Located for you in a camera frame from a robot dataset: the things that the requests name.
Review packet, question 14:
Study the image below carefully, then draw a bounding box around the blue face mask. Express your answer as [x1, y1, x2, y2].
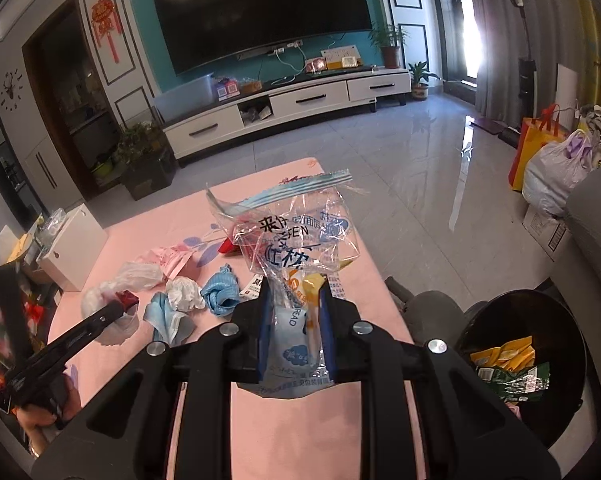
[143, 292, 195, 347]

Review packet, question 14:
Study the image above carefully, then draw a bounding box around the white tissue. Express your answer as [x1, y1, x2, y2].
[165, 276, 206, 313]

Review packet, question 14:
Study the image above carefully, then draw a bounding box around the pink printed plastic bag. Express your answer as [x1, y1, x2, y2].
[133, 243, 201, 281]

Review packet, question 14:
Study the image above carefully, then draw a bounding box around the green snack wrapper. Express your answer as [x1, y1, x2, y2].
[477, 363, 550, 403]

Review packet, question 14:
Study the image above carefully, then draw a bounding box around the blue knotted cloth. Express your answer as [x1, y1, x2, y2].
[201, 264, 241, 318]

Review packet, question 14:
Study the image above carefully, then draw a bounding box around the yellow snack bag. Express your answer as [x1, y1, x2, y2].
[470, 336, 536, 373]

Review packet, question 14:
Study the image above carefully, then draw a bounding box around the red foil snack wrapper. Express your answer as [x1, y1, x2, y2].
[217, 235, 241, 256]

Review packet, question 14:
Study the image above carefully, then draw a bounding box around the clear zip bag blue print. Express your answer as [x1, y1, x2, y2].
[207, 170, 359, 400]

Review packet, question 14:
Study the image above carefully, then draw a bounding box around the black trash bin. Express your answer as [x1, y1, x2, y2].
[457, 289, 586, 448]

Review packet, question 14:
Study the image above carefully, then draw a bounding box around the person's left hand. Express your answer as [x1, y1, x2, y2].
[14, 374, 82, 457]

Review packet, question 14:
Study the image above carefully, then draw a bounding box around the white wooden box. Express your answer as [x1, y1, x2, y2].
[37, 204, 108, 292]

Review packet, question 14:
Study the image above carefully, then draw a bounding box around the pink leaf print tablecloth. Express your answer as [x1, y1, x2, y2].
[32, 170, 422, 479]

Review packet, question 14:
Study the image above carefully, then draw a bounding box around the leafy plant in dark pot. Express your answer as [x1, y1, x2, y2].
[116, 120, 176, 202]

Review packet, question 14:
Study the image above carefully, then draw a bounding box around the grey sofa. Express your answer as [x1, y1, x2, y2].
[550, 164, 601, 411]

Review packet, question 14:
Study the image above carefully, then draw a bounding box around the clear plastic storage bin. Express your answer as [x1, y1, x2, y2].
[154, 74, 216, 122]

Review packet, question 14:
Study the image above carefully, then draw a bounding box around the cardboard box on floor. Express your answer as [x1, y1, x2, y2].
[523, 205, 571, 261]

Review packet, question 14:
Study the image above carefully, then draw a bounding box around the white tv cabinet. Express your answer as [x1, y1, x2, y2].
[164, 68, 411, 160]

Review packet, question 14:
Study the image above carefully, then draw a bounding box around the white purple plastic bag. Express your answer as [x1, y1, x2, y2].
[522, 129, 593, 217]

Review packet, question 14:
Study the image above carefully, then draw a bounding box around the red chinese knot decoration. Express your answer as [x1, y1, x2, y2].
[90, 0, 122, 64]

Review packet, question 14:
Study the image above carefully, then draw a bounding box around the black television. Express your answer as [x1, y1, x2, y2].
[154, 0, 372, 74]

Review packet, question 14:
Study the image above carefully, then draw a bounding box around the orange shopping bag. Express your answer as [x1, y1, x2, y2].
[508, 103, 567, 192]

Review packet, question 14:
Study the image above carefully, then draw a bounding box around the small potted floor plant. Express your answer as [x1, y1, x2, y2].
[408, 61, 442, 101]

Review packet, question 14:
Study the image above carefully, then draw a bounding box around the black floor lamp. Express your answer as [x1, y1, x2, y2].
[500, 0, 539, 122]

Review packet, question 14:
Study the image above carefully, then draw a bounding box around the potted green plant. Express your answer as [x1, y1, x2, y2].
[368, 23, 406, 68]

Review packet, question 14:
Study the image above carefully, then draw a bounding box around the wall clock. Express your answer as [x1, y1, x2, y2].
[0, 68, 24, 112]

